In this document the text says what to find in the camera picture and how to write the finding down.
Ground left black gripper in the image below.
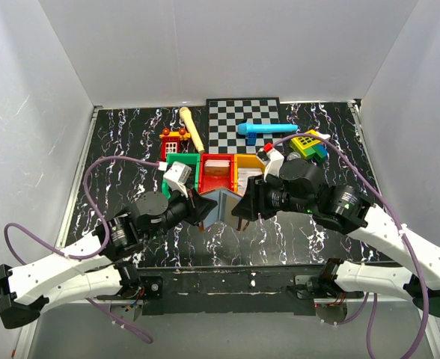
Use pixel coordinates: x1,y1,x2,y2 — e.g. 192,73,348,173
145,182,218,242

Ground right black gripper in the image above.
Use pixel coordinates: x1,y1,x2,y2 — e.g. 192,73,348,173
230,172,314,222

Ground brown leather card holder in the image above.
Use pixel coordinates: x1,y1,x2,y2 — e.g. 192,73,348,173
197,188,250,233

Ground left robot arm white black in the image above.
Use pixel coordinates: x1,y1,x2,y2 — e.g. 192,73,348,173
0,189,217,329

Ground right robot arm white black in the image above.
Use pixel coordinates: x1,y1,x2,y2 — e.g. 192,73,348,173
232,159,440,318

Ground cards in yellow bin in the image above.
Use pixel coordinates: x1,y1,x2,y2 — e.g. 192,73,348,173
237,168,263,196

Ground card stack in red bin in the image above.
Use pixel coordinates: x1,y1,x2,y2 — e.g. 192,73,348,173
204,159,230,177

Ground red plastic bin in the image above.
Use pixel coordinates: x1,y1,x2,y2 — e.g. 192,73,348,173
198,153,235,193

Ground yellow plastic bin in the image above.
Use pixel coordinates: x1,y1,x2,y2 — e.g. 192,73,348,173
234,154,265,194

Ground green plastic bin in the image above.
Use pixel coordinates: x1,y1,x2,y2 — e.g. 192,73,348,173
162,153,201,198

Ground small blue toy block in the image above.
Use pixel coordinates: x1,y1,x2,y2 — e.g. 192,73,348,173
245,132,257,146

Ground black silver microphone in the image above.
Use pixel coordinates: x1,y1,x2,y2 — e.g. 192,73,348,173
287,152,302,161

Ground red toy block house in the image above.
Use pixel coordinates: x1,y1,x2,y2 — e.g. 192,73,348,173
159,128,191,162

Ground blue toy microphone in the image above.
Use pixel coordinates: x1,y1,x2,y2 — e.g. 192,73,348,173
236,123,299,136

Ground yellow green block toy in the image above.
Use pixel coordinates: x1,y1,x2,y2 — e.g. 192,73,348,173
289,136,328,162

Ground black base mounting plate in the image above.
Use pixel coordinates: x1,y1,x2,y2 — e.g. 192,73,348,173
101,265,364,316

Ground checkered chess board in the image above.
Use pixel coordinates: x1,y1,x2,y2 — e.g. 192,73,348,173
207,97,286,154

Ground beige toy microphone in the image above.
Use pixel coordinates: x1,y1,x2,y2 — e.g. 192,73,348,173
179,107,205,154

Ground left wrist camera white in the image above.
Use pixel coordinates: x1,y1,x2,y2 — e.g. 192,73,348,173
163,162,192,197

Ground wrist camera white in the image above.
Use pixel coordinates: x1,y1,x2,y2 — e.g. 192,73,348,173
163,162,192,197
256,143,284,182

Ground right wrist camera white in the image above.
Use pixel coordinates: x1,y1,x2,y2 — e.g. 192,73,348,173
256,143,284,182

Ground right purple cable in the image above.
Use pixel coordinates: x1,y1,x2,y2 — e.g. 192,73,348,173
263,132,430,359

